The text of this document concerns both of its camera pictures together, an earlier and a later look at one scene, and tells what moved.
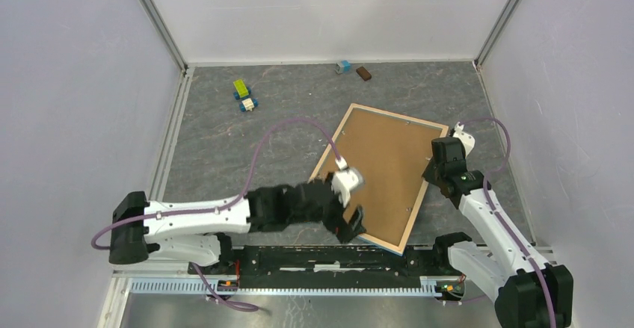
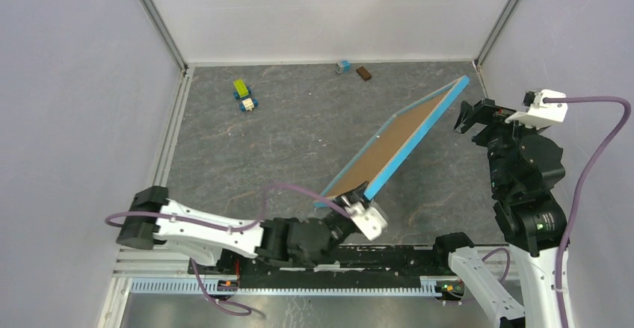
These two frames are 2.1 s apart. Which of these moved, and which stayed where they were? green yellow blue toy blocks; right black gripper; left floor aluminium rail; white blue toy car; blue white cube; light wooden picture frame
Moved: right black gripper; light wooden picture frame
Stayed: white blue toy car; left floor aluminium rail; green yellow blue toy blocks; blue white cube
